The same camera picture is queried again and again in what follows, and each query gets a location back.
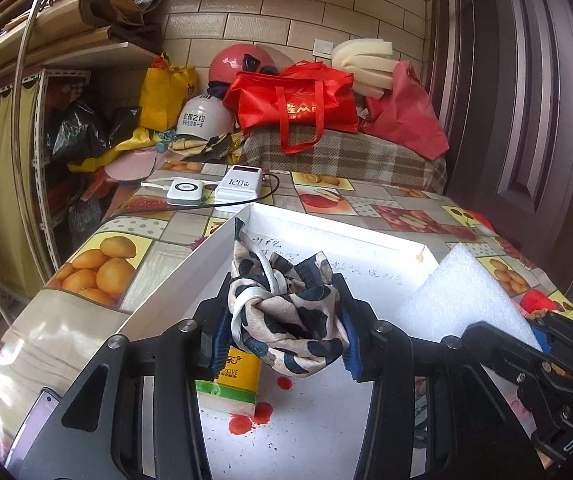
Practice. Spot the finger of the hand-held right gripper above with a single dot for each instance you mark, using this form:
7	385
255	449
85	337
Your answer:
496	345
566	332

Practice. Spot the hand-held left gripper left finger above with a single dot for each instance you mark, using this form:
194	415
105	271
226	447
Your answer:
216	347

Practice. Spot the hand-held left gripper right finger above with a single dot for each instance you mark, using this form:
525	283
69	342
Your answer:
354	357

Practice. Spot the red plush apple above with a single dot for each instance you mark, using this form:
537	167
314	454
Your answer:
536	301

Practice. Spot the white foam sheet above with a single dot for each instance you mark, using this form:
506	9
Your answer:
456	295

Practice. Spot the white cardboard box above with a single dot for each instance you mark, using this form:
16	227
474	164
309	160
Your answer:
316	420

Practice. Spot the leopard print scarf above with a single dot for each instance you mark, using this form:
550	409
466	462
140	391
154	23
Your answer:
291	310

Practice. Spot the yellow tissue pack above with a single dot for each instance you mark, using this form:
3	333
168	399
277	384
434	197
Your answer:
236	385

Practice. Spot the red plastic stool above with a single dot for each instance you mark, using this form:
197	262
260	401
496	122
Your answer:
481	221

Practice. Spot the fruit print tablecloth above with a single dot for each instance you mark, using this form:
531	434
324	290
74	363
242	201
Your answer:
131	225

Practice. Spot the white green power bank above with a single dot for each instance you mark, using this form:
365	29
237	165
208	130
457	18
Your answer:
184	192

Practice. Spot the plaid cloth cover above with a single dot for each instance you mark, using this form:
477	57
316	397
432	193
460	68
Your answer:
346	160

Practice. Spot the smartphone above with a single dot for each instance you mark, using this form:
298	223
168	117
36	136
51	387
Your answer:
34	425

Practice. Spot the pink hand fan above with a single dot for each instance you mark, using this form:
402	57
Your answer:
131	167

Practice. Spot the patterned yellow cloth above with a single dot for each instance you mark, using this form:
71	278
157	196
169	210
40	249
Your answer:
201	146

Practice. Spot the brown door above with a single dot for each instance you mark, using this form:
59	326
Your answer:
526	110

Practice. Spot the white helmet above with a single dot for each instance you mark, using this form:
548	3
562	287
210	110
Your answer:
204	115

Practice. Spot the black plastic bag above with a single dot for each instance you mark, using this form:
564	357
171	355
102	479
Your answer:
76	130
124	122

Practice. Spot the red nonwoven bag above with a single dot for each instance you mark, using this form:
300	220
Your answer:
406	110

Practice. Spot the red tote bag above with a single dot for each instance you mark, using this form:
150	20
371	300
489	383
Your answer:
291	100

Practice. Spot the yellow shopping bag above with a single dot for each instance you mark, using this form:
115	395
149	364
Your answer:
164	92

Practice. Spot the red helmet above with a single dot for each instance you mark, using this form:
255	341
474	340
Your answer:
231	62

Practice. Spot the cream foam stack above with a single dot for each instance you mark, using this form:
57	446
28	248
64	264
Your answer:
361	60

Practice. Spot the curved metal tube rack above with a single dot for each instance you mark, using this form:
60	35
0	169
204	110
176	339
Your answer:
19	85

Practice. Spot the wooden shelf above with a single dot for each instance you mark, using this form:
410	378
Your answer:
56	52

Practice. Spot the brown paper bags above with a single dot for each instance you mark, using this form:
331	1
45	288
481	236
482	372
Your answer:
116	15

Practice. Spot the white metal shelf frame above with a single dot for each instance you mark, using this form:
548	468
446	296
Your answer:
41	160

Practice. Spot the white wall switch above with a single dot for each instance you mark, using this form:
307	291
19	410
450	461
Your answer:
323	47

